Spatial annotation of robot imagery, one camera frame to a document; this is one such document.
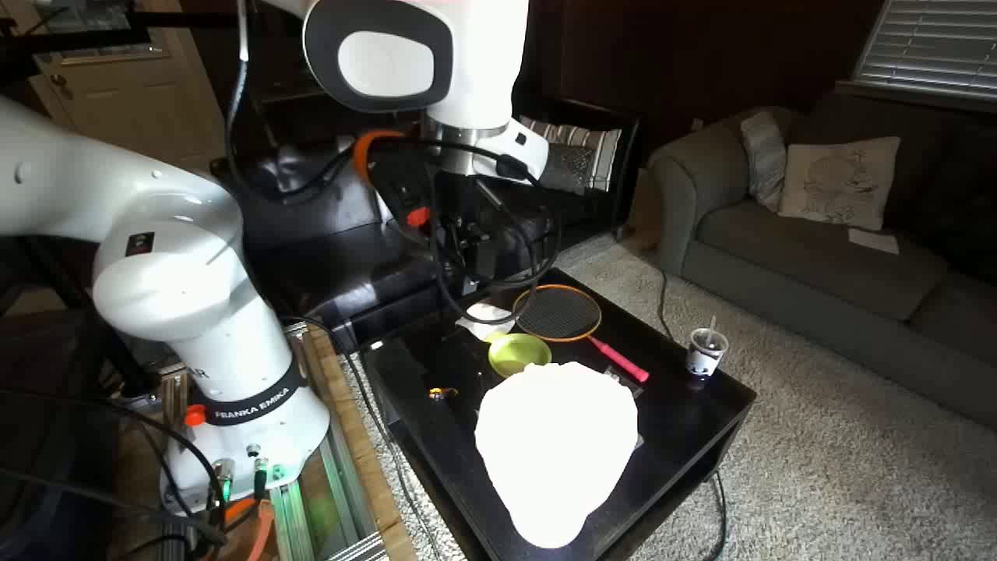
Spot orange rim badminton racket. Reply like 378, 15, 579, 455
512, 281, 656, 387

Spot thin black floor cable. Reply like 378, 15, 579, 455
702, 464, 732, 561
656, 260, 678, 337

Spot white window blinds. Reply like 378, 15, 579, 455
852, 0, 997, 112

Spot grey fabric sofa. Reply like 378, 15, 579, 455
647, 87, 997, 429

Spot beige wooden door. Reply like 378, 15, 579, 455
28, 26, 230, 173

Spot orange cable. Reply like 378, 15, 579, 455
350, 129, 405, 178

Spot grey striped cushion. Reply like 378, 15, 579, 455
518, 114, 626, 196

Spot black coffee table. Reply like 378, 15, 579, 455
356, 277, 762, 561

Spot wooden robot stand frame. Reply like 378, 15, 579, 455
287, 320, 440, 561

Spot white small dish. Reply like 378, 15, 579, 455
457, 300, 518, 344

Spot white paper sheet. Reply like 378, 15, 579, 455
845, 225, 905, 260

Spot black padded chair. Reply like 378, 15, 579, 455
211, 143, 440, 325

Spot grey small pillow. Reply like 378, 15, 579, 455
738, 105, 792, 214

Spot beige square pillow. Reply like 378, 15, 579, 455
776, 133, 905, 232

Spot white crumpled sheet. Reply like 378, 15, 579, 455
474, 359, 645, 550

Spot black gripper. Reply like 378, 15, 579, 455
433, 172, 561, 304

